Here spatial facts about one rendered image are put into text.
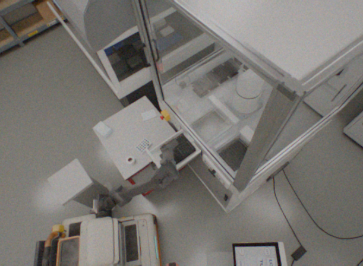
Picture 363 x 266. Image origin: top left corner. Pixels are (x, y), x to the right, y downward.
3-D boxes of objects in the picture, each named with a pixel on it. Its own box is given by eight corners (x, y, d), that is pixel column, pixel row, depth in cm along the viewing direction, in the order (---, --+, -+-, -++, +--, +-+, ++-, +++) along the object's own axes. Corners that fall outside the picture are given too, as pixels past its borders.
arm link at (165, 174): (155, 173, 99) (169, 190, 101) (169, 156, 109) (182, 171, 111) (105, 196, 126) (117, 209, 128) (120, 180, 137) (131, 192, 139)
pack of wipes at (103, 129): (113, 131, 205) (111, 129, 201) (105, 138, 202) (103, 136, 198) (102, 122, 210) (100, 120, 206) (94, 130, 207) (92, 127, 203)
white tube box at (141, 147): (142, 155, 191) (141, 153, 188) (135, 149, 195) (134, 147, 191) (152, 144, 195) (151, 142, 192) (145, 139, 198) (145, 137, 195)
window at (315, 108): (246, 181, 141) (300, 94, 65) (246, 180, 141) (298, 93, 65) (338, 107, 159) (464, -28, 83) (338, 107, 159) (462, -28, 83)
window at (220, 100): (234, 180, 152) (276, 85, 67) (163, 100, 187) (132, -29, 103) (235, 180, 152) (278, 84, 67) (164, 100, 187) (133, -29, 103)
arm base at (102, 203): (97, 194, 133) (97, 215, 127) (105, 190, 128) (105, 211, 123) (110, 195, 139) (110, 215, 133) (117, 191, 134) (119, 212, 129)
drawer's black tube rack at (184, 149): (173, 168, 176) (172, 165, 170) (161, 151, 183) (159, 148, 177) (196, 151, 180) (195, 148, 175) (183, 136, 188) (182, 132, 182)
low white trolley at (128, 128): (145, 200, 250) (125, 180, 183) (119, 158, 276) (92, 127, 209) (187, 169, 262) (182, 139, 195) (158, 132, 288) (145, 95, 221)
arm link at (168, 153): (157, 165, 107) (171, 183, 109) (167, 158, 107) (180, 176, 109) (159, 146, 149) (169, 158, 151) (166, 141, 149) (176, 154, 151)
